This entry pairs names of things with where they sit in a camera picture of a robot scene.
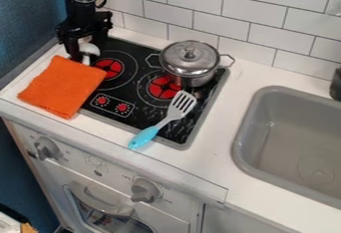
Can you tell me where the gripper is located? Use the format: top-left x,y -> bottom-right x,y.
54,10 -> 115,63

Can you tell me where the white toy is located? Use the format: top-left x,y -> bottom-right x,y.
81,42 -> 103,66

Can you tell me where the toy stove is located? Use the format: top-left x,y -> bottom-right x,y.
78,36 -> 232,151

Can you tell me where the orange cloth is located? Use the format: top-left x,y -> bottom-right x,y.
17,55 -> 110,120

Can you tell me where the silver lid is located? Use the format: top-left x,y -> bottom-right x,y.
158,40 -> 221,77

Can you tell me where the silver pot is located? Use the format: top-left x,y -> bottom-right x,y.
157,53 -> 236,89

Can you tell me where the toy sink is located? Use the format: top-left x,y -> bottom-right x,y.
230,85 -> 341,211

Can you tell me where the tap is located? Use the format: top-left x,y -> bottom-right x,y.
328,68 -> 341,103

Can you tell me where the white spatula with blue handle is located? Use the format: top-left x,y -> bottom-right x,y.
126,90 -> 199,151

